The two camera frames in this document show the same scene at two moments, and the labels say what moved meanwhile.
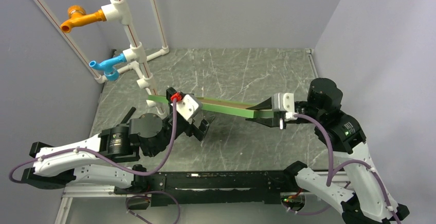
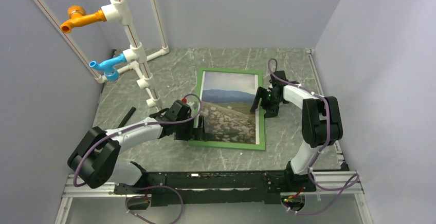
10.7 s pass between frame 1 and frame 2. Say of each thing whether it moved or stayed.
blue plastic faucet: stayed
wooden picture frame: moved
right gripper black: moved
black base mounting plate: stayed
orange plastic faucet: stayed
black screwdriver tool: stayed
